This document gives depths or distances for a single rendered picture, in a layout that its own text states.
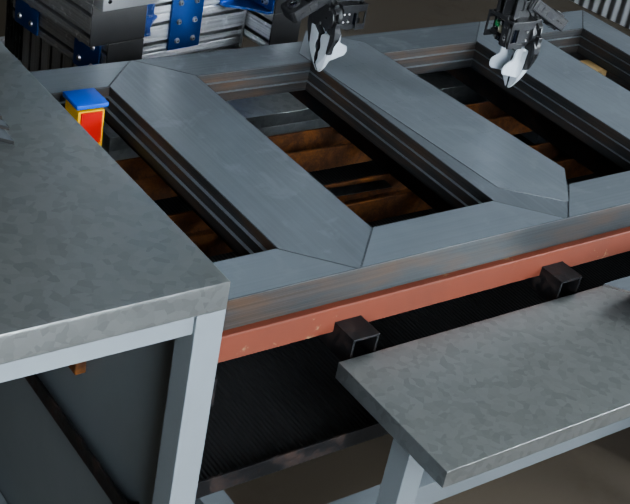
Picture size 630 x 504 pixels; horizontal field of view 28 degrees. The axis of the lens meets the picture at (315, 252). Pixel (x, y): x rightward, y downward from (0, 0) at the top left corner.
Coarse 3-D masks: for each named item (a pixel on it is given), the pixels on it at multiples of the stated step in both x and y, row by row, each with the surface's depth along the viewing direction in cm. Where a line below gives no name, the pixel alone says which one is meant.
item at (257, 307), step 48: (432, 48) 268; (480, 48) 274; (576, 48) 294; (240, 96) 242; (336, 96) 244; (528, 96) 263; (144, 144) 217; (384, 144) 233; (432, 144) 228; (624, 144) 246; (192, 192) 206; (480, 192) 216; (240, 240) 196; (480, 240) 202; (528, 240) 210; (288, 288) 182; (336, 288) 188; (384, 288) 195
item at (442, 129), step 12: (432, 120) 237; (444, 120) 237; (456, 120) 238; (468, 120) 239; (480, 120) 240; (420, 132) 231; (432, 132) 232; (444, 132) 233; (456, 132) 234; (468, 132) 235; (480, 132) 236
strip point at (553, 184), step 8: (536, 176) 224; (544, 176) 225; (552, 176) 225; (560, 176) 226; (504, 184) 219; (512, 184) 220; (520, 184) 221; (528, 184) 221; (536, 184) 222; (544, 184) 222; (552, 184) 223; (560, 184) 223; (528, 192) 218; (536, 192) 219; (544, 192) 220; (552, 192) 220; (560, 192) 221; (568, 200) 219
